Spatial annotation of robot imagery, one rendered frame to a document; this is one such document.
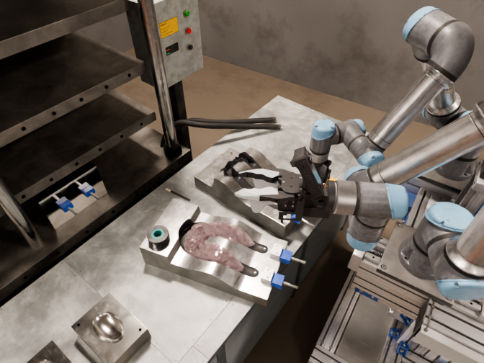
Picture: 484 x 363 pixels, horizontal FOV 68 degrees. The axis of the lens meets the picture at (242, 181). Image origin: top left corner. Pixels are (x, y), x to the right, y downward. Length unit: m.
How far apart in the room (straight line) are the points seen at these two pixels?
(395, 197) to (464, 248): 0.25
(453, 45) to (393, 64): 2.40
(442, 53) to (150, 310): 1.23
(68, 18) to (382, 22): 2.63
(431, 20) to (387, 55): 2.32
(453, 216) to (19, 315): 1.42
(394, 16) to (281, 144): 1.86
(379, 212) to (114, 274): 1.03
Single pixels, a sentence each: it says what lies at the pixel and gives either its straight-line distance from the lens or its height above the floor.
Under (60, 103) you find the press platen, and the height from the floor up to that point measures 1.29.
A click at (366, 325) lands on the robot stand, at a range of 2.06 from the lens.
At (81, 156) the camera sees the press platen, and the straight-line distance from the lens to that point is 1.62.
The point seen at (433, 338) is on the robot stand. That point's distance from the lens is 1.28.
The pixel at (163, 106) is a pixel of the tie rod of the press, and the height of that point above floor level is 1.09.
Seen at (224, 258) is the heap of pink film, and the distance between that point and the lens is 1.31.
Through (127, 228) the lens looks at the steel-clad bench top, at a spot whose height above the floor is 0.80.
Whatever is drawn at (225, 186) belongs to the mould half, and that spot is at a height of 0.91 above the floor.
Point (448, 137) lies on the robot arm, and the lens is 0.89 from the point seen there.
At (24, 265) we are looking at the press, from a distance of 1.68.
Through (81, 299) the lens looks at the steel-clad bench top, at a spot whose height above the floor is 0.80.
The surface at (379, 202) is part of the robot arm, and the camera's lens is 0.79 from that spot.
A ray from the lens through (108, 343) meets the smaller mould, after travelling 1.29.
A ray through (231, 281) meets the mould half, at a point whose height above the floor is 0.87.
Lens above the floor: 2.02
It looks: 46 degrees down
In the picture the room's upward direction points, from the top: straight up
